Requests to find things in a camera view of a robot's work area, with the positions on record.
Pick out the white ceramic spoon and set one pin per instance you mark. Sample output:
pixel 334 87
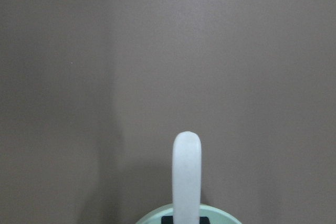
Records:
pixel 186 177

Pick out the mint green bowl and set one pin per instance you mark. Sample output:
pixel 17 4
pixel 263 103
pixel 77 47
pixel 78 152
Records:
pixel 164 214

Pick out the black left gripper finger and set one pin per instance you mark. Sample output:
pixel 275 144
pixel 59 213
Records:
pixel 204 220

